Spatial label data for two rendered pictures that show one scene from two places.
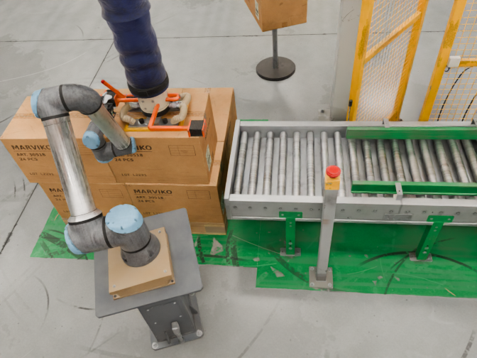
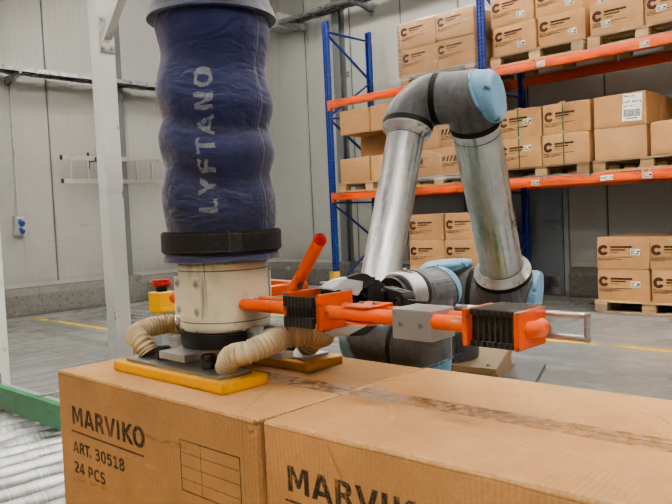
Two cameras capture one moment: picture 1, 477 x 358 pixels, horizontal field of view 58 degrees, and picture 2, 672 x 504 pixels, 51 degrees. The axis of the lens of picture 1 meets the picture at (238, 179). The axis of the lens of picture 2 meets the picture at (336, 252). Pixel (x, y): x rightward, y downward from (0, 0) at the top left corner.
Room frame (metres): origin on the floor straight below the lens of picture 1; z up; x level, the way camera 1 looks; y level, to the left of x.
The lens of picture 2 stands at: (3.04, 1.31, 1.22)
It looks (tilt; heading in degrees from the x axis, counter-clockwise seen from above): 3 degrees down; 212
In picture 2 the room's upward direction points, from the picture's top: 3 degrees counter-clockwise
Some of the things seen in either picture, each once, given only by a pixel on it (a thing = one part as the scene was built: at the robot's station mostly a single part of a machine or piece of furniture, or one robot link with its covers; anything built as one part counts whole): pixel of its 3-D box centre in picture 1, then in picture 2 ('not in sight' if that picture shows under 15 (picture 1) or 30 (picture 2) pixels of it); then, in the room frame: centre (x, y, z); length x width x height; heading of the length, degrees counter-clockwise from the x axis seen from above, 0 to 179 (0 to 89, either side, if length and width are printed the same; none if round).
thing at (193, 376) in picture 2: not in sight; (185, 363); (2.10, 0.40, 0.97); 0.34 x 0.10 x 0.05; 79
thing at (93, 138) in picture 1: (94, 135); (428, 291); (1.75, 0.73, 1.07); 0.12 x 0.09 x 0.10; 169
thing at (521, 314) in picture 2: not in sight; (503, 325); (2.13, 1.01, 1.07); 0.08 x 0.07 x 0.05; 79
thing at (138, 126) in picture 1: (153, 122); (264, 346); (1.91, 0.44, 0.97); 0.34 x 0.10 x 0.05; 79
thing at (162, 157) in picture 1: (162, 138); (237, 472); (2.02, 0.44, 0.75); 0.60 x 0.40 x 0.40; 79
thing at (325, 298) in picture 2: (111, 98); (318, 308); (2.06, 0.67, 1.07); 0.10 x 0.08 x 0.06; 169
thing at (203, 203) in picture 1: (150, 150); not in sight; (2.35, 0.63, 0.34); 1.20 x 1.00 x 0.40; 79
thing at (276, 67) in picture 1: (275, 42); not in sight; (3.66, -0.52, 0.31); 0.40 x 0.40 x 0.62
